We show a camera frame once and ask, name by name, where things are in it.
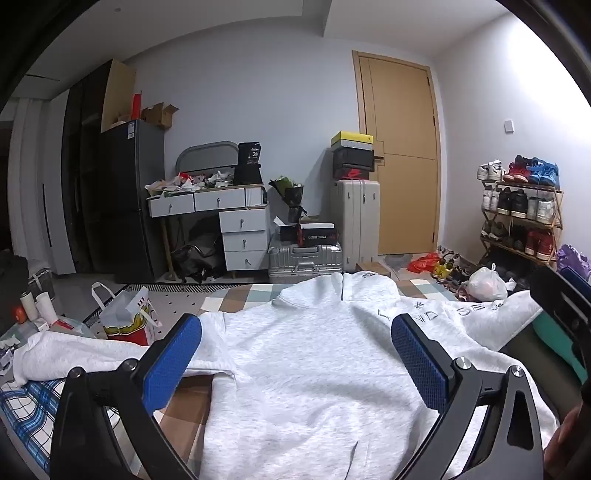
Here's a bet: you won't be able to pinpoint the blue plaid cloth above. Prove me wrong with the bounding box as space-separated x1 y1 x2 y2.
0 378 65 474

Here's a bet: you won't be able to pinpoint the open cardboard box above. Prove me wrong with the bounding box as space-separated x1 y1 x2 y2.
140 102 180 131

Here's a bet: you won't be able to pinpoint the wooden door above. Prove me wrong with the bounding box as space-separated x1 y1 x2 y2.
352 50 439 257

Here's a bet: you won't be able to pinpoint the pile of desk clutter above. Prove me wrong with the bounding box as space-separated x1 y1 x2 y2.
144 168 236 195

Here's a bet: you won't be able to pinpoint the teal cloth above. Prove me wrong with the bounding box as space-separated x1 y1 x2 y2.
532 314 589 384

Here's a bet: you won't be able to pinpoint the black duffel bag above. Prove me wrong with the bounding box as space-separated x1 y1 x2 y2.
171 233 227 283

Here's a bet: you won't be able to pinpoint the person's right hand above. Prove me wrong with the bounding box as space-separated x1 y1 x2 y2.
544 404 591 480

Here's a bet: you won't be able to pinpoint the low table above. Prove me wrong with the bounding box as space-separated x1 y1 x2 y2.
0 295 100 384

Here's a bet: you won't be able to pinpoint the black box with red print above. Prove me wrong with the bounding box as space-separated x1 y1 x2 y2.
299 222 336 246

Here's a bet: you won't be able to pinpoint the grey rounded board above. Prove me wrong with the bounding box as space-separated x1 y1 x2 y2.
174 141 240 178

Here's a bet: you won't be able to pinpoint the light grey hoodie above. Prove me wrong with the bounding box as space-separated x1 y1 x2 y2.
13 270 561 480

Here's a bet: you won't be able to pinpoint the small black box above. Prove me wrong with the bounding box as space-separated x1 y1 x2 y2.
273 216 302 243

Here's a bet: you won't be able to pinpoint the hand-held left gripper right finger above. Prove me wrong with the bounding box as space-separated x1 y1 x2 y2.
391 314 546 480

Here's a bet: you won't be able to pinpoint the white drawer desk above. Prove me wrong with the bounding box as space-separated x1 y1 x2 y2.
147 184 271 280

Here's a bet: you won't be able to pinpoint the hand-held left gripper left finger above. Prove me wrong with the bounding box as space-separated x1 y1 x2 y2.
48 314 204 480

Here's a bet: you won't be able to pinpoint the white suitcase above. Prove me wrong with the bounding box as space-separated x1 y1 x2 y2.
329 179 380 274

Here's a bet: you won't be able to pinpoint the dark sofa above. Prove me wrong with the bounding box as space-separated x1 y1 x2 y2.
0 251 29 333

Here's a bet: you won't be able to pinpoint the black printed bag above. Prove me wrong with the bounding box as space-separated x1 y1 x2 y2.
233 141 264 186

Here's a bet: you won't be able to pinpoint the checked brown blue blanket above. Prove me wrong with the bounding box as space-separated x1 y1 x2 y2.
111 274 462 480

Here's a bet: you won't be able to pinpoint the yellow shoebox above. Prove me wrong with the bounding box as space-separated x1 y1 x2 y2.
331 131 374 151

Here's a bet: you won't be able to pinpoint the clear plastic storage box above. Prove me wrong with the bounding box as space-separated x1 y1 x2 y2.
268 235 343 284

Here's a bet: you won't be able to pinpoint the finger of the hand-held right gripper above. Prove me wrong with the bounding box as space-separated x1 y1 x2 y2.
529 265 591 344

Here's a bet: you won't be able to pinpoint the cream cup with dark rim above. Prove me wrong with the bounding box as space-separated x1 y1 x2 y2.
19 292 40 321

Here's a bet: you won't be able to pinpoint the black wrapped flower bouquet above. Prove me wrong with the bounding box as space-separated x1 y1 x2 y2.
269 174 308 227

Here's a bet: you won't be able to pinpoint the scattered slippers and shoes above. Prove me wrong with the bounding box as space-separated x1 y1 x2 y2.
431 247 518 303

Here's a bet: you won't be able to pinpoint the white red paper shopping bag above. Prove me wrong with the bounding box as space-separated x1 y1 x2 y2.
91 281 163 347

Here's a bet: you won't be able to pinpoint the white cabinet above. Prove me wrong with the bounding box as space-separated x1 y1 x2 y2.
8 90 77 275

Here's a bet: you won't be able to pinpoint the tall cardboard sheet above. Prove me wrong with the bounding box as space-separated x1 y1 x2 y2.
100 59 137 134

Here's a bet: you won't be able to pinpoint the purple bag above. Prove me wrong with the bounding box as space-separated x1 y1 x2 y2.
556 244 591 282

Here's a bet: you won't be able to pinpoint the white plastic bag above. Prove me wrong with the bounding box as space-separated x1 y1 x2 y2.
463 263 509 303

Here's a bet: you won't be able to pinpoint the wooden shoe rack with shoes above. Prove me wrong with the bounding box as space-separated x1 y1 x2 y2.
476 154 561 261

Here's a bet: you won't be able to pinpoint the dark refrigerator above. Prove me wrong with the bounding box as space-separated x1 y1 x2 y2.
98 119 167 283

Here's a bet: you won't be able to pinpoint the plain white paper cup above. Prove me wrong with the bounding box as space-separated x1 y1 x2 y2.
36 292 57 324

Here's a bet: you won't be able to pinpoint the small cardboard box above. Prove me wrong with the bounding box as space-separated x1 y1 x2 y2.
355 261 393 278

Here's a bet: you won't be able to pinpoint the dark wardrobe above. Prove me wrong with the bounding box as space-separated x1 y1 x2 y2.
61 59 114 275

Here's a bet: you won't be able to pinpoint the black red shoebox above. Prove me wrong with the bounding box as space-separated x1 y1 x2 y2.
333 166 373 182

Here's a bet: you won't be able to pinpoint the red plastic bag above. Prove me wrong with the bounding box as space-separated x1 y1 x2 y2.
407 252 441 274

